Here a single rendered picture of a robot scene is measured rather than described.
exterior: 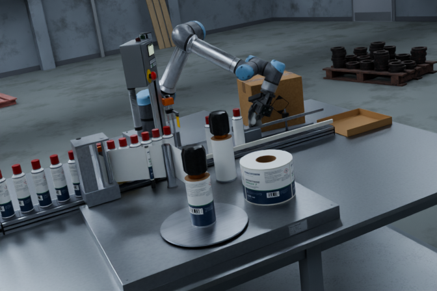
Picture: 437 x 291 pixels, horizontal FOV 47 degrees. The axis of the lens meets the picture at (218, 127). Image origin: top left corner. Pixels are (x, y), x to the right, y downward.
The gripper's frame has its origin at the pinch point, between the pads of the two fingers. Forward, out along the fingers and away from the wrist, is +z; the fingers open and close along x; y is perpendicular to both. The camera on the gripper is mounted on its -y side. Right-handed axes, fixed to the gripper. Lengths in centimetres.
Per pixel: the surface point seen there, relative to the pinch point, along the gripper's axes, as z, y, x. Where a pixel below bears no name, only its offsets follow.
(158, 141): 17, 7, -49
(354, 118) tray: -21, -3, 66
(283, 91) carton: -20.7, -16.4, 22.7
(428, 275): 33, 71, 78
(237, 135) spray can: 4.6, 6.7, -10.2
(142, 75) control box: -9, 2, -64
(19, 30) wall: 123, -1073, 30
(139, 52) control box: -18, 1, -69
